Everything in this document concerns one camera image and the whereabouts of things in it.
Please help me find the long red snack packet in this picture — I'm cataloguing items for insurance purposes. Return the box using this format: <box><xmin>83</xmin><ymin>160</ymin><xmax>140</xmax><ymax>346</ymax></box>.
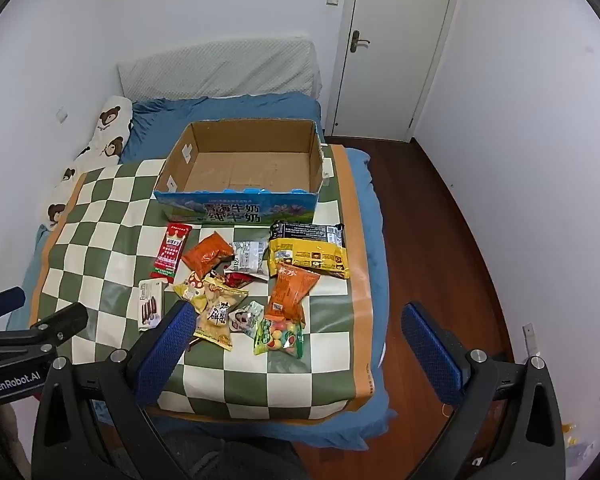
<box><xmin>150</xmin><ymin>224</ymin><xmax>193</xmax><ymax>283</ymax></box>

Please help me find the white cookie box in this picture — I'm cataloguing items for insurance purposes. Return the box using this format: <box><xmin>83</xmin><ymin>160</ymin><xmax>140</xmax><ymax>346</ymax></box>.
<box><xmin>138</xmin><ymin>280</ymin><xmax>167</xmax><ymax>331</ymax></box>

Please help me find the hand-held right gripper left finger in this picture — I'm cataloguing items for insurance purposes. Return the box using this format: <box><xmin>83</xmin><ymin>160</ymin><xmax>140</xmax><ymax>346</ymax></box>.
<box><xmin>31</xmin><ymin>300</ymin><xmax>198</xmax><ymax>480</ymax></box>

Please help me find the green candy ball bag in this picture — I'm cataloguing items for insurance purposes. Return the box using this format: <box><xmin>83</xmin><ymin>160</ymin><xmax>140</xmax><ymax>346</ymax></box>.
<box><xmin>252</xmin><ymin>316</ymin><xmax>305</xmax><ymax>359</ymax></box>

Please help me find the green white checkered blanket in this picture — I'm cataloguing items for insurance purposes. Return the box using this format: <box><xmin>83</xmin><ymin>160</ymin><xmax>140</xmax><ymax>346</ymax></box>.
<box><xmin>30</xmin><ymin>144</ymin><xmax>381</xmax><ymax>421</ymax></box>

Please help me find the black snack packet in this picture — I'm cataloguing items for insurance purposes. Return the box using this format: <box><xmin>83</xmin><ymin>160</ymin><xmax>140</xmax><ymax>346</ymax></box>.
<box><xmin>270</xmin><ymin>221</ymin><xmax>346</xmax><ymax>248</ymax></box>

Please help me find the grey quilted cushion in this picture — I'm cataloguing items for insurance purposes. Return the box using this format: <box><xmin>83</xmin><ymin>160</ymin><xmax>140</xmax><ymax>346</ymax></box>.
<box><xmin>117</xmin><ymin>37</ymin><xmax>323</xmax><ymax>101</ymax></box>

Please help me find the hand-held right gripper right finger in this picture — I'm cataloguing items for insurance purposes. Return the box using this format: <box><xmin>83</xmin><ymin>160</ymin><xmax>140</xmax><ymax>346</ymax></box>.
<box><xmin>401</xmin><ymin>302</ymin><xmax>566</xmax><ymax>480</ymax></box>

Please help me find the white door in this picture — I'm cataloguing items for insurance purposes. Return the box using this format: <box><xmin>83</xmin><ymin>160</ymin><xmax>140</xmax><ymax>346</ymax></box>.
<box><xmin>325</xmin><ymin>0</ymin><xmax>463</xmax><ymax>143</ymax></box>

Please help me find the clear yellow egg cake bag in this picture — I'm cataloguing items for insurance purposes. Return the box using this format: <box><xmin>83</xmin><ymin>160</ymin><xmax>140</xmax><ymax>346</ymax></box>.
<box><xmin>192</xmin><ymin>280</ymin><xmax>248</xmax><ymax>351</ymax></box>

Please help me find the large yellow snack packet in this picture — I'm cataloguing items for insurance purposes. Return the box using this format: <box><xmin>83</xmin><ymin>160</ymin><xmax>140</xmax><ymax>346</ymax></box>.
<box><xmin>267</xmin><ymin>238</ymin><xmax>351</xmax><ymax>279</ymax></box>

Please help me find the orange snack packet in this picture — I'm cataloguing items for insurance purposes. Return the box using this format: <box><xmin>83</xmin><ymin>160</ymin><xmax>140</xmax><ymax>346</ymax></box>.
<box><xmin>265</xmin><ymin>262</ymin><xmax>321</xmax><ymax>323</ymax></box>
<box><xmin>182</xmin><ymin>231</ymin><xmax>235</xmax><ymax>278</ymax></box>

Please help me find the white grey snack packet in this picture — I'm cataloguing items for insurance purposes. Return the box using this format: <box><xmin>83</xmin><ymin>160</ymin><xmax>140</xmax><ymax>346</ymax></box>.
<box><xmin>225</xmin><ymin>240</ymin><xmax>271</xmax><ymax>281</ymax></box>

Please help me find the small white green packet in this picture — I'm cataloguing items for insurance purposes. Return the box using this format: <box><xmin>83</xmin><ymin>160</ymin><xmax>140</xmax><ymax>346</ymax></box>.
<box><xmin>228</xmin><ymin>301</ymin><xmax>266</xmax><ymax>338</ymax></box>

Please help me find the person's left forearm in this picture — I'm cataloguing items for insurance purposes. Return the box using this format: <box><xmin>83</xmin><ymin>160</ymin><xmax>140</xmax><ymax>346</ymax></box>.
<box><xmin>0</xmin><ymin>402</ymin><xmax>33</xmax><ymax>480</ymax></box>

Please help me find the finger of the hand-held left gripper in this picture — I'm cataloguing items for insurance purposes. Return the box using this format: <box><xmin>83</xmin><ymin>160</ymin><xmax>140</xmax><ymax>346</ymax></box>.
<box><xmin>0</xmin><ymin>286</ymin><xmax>26</xmax><ymax>322</ymax></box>
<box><xmin>27</xmin><ymin>302</ymin><xmax>89</xmax><ymax>350</ymax></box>

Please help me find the bear print pillow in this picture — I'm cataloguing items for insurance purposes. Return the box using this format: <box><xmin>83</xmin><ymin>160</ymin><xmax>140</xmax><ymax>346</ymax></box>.
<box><xmin>40</xmin><ymin>96</ymin><xmax>134</xmax><ymax>232</ymax></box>

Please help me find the yellow mushroom print packet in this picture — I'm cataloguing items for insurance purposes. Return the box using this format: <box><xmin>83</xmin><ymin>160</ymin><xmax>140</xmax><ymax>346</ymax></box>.
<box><xmin>174</xmin><ymin>271</ymin><xmax>221</xmax><ymax>313</ymax></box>

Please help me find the white wall outlet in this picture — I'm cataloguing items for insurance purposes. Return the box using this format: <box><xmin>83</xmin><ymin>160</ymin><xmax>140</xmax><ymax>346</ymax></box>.
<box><xmin>522</xmin><ymin>324</ymin><xmax>540</xmax><ymax>356</ymax></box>

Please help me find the cardboard box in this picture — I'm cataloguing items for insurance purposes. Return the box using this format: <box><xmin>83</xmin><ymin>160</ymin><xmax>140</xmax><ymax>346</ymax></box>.
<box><xmin>153</xmin><ymin>119</ymin><xmax>333</xmax><ymax>226</ymax></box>

